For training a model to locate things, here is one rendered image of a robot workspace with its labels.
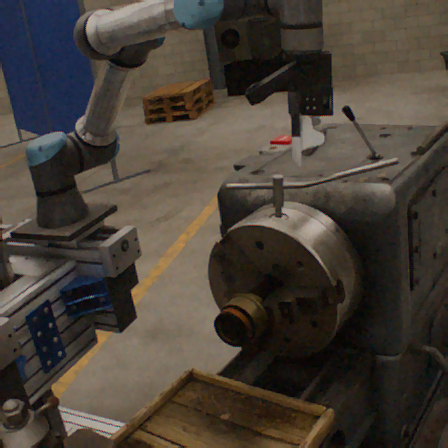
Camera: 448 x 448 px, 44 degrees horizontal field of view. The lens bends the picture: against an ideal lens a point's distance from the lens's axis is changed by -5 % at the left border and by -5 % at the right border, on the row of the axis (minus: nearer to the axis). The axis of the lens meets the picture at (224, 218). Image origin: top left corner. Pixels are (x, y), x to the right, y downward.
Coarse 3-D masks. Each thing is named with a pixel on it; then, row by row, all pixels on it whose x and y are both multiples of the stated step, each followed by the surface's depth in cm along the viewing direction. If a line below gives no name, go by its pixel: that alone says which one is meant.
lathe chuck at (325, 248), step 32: (256, 224) 114; (288, 224) 112; (320, 224) 115; (256, 256) 117; (288, 256) 112; (320, 256) 109; (224, 288) 125; (256, 288) 123; (352, 288) 114; (288, 320) 118; (320, 320) 113; (288, 352) 122
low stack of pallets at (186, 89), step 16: (208, 80) 951; (144, 96) 886; (160, 96) 872; (176, 96) 865; (192, 96) 870; (208, 96) 958; (144, 112) 889; (160, 112) 899; (176, 112) 878; (192, 112) 868
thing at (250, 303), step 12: (240, 300) 110; (252, 300) 110; (228, 312) 107; (240, 312) 107; (252, 312) 108; (264, 312) 109; (216, 324) 109; (228, 324) 112; (240, 324) 106; (252, 324) 108; (264, 324) 110; (228, 336) 110; (240, 336) 110; (252, 336) 109
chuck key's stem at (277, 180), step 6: (276, 174) 113; (276, 180) 111; (282, 180) 112; (276, 186) 112; (282, 186) 112; (276, 192) 112; (282, 192) 112; (276, 198) 113; (282, 198) 113; (276, 204) 113; (282, 204) 113; (276, 210) 114; (276, 216) 115
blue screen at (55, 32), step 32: (0, 0) 782; (32, 0) 665; (64, 0) 578; (0, 32) 837; (32, 32) 703; (64, 32) 607; (32, 64) 746; (64, 64) 639; (32, 96) 793; (64, 96) 673; (32, 128) 847; (64, 128) 711
